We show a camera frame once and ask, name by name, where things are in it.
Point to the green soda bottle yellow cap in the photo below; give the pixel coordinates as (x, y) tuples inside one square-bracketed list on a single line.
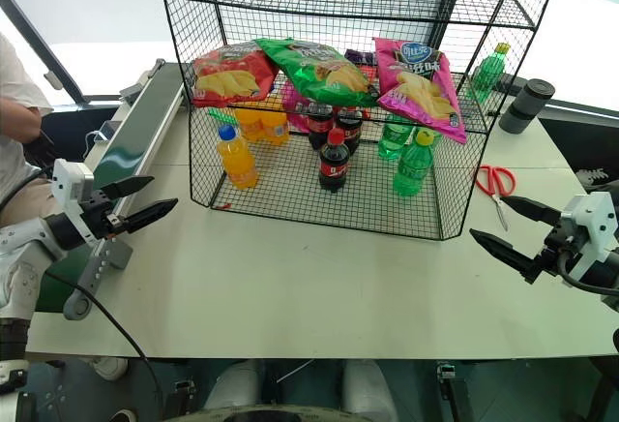
[(489, 73), (412, 170), (392, 141)]

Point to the grey and black cylinder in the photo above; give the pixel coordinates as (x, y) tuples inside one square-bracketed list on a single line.
[(524, 107)]

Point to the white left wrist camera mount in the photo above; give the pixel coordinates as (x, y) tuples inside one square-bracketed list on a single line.
[(72, 182)]

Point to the grey plastic bracket with holes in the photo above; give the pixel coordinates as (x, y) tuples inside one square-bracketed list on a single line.
[(99, 262)]

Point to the green potato chip bag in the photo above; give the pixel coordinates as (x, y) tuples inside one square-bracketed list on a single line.
[(319, 71)]

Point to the black patterned object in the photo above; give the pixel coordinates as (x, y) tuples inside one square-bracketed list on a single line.
[(592, 177)]

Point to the cola bottle red cap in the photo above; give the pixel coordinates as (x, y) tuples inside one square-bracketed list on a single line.
[(350, 131), (333, 165), (319, 127)]

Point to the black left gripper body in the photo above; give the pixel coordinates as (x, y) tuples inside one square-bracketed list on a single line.
[(102, 216)]

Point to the dark diagonal metal bar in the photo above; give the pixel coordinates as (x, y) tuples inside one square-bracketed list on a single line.
[(34, 37)]

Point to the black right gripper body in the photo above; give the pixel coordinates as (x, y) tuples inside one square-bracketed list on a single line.
[(556, 243)]

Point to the green conveyor belt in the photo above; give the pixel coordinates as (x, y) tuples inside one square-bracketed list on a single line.
[(140, 127)]

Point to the red potato chip bag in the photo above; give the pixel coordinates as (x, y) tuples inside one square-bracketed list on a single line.
[(232, 73)]

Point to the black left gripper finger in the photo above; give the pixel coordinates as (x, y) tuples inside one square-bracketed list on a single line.
[(147, 214), (129, 186)]

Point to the person in white shirt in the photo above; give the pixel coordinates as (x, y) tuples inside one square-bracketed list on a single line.
[(12, 83)]

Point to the magenta snack bag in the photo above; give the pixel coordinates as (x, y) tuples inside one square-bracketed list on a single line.
[(292, 102)]

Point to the white rounded leg shape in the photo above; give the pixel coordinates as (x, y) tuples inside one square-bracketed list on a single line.
[(234, 385), (370, 388)]

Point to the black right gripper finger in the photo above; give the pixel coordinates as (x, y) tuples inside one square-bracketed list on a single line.
[(503, 250), (531, 209)]

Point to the orange soda bottle blue cap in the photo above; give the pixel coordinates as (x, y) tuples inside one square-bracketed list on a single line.
[(238, 163)]

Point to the purple snack packet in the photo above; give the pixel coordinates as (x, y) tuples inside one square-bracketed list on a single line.
[(360, 56)]

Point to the white shoe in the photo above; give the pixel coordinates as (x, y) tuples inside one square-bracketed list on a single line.
[(110, 368)]

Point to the pink potato chip bag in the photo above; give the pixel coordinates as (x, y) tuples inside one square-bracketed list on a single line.
[(418, 85)]

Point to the small red twist tie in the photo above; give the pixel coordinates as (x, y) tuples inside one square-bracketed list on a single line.
[(223, 206)]

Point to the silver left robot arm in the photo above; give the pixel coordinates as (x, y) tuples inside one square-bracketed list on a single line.
[(19, 267)]

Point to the person's bare forearm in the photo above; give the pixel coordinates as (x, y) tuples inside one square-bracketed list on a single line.
[(19, 119)]

